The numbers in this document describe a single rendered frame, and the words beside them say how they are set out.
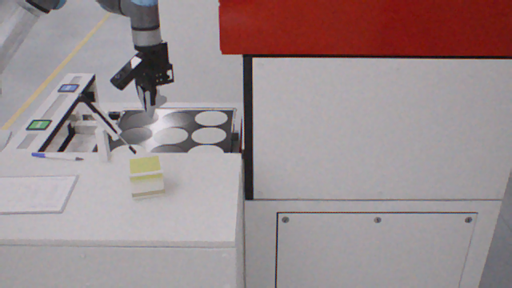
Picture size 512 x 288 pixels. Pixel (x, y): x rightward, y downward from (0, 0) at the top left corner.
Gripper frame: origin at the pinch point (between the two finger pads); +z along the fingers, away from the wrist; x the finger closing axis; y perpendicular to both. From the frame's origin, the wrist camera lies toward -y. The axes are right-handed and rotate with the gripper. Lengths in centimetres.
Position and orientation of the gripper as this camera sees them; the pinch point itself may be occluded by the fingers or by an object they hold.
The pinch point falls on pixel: (147, 114)
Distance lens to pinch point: 151.2
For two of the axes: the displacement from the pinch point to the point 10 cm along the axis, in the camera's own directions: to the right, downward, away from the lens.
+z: 0.0, 8.8, 4.8
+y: 7.5, -3.2, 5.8
